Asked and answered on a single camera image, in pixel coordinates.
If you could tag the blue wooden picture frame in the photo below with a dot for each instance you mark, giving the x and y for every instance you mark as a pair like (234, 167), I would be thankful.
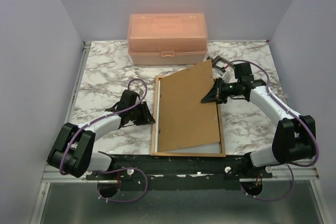
(215, 150)

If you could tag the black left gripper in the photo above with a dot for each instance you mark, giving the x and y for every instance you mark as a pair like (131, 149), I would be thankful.
(146, 118)

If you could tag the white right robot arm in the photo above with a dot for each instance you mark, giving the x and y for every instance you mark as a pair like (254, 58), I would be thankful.
(295, 137)

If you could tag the photo print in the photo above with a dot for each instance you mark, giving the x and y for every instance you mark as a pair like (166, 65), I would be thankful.
(197, 149)

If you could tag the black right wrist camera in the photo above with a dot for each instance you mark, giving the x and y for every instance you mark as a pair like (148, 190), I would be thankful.
(242, 71)

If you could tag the black metal crank handle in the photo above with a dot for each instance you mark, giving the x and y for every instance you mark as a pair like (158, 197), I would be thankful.
(218, 59)

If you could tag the orange translucent plastic storage box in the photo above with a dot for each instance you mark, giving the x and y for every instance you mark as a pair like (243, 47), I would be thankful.
(167, 39)

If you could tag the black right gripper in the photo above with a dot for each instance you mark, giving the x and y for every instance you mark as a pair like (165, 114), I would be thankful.
(216, 95)

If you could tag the aluminium extrusion table frame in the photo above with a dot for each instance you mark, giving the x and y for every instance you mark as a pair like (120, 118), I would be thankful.
(44, 185)

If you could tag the brown cardboard backing board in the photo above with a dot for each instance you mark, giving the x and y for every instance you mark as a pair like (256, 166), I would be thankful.
(186, 111)

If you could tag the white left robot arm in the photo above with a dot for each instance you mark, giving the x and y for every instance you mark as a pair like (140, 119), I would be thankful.
(72, 152)

